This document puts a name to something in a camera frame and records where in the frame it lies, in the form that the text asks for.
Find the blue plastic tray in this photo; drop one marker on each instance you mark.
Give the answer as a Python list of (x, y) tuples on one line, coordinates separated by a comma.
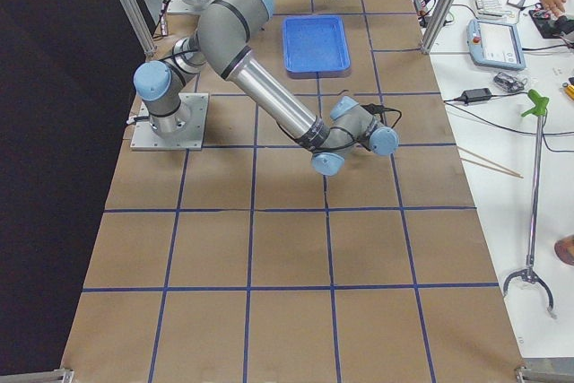
[(315, 45)]

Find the teach pendant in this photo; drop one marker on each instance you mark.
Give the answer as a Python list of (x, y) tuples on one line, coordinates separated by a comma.
[(495, 44)]

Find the black adapter on side table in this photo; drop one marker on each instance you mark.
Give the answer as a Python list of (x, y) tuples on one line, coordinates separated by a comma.
[(475, 95)]

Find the wooden chopsticks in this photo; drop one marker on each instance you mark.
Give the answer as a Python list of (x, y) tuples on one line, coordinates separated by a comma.
[(483, 162)]

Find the brown paper table cover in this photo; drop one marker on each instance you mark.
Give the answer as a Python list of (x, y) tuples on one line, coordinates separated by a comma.
[(239, 263)]

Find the aluminium frame post left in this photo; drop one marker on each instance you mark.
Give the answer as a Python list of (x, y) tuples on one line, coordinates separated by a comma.
[(142, 24)]

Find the green handled reacher grabber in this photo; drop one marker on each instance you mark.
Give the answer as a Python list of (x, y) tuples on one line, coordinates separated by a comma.
[(527, 274)]

